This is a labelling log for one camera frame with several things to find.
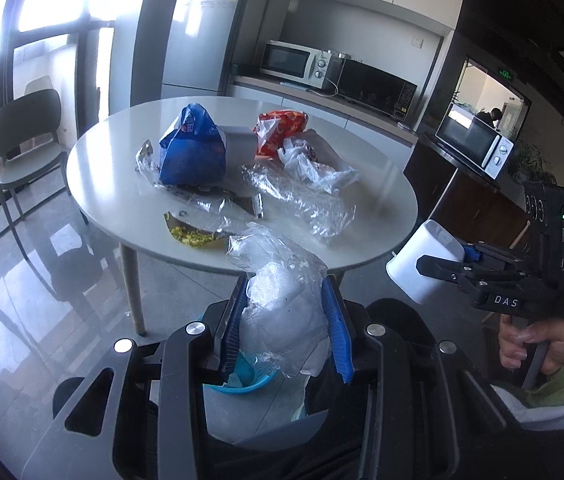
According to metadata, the white microwave on cabinet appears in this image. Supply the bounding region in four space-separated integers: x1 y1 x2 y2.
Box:
434 110 515 179

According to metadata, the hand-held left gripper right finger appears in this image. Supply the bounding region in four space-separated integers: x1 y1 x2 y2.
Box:
321 275 515 480

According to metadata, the white microwave with dials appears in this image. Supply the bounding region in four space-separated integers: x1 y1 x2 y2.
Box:
260 40 345 92

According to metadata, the green potted plant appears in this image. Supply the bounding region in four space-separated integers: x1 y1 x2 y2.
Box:
509 142 557 186

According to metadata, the kitchen counter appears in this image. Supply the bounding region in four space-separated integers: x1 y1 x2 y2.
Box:
227 75 420 161

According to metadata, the dark green chair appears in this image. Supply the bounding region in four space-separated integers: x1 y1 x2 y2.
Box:
0 89 90 241

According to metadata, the light grey garment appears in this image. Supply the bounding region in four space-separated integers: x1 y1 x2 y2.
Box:
492 385 564 431

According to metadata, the round white table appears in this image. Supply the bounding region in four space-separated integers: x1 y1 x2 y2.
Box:
66 97 420 336

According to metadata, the silver refrigerator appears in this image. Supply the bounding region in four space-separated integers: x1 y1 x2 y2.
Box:
162 0 243 111

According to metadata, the blue plastic basket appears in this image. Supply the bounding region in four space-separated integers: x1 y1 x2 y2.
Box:
197 310 280 396

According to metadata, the yellow noodle wrapper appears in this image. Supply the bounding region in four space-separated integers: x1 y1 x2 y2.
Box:
163 211 227 250

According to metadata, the orange snack bag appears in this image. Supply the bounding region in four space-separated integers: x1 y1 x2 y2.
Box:
253 110 310 158

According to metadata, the pale chair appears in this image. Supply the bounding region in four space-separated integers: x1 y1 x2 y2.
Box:
24 76 55 96

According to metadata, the long clear plastic wrap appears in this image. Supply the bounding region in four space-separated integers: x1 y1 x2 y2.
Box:
239 162 357 243

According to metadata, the person's right hand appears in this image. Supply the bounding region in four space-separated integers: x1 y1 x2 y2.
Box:
498 310 564 376

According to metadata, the blue plastic bag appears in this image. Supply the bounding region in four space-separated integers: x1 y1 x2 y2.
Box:
158 103 227 186

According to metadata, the white plastic bag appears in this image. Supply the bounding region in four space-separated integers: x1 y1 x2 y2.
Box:
277 130 360 196

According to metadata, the clear plastic bag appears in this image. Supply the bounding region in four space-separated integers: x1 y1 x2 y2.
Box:
227 222 335 378

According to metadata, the small clear wrapper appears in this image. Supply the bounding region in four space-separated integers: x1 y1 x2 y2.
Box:
134 140 163 186

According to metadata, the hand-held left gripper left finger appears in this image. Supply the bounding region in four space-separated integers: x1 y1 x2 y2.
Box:
24 276 251 480

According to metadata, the clear foil-lined wrapper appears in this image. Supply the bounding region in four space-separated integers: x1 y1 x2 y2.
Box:
164 187 267 233

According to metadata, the black microwave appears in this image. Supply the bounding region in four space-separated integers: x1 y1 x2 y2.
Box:
337 57 419 122

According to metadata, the dark wooden cabinet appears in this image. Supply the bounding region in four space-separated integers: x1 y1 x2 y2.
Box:
404 132 532 261

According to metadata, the white rounded paper carton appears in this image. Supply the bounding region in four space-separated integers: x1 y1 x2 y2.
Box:
386 219 466 306

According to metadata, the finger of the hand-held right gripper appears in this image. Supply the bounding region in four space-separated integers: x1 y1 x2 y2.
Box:
416 255 498 293
462 242 532 270

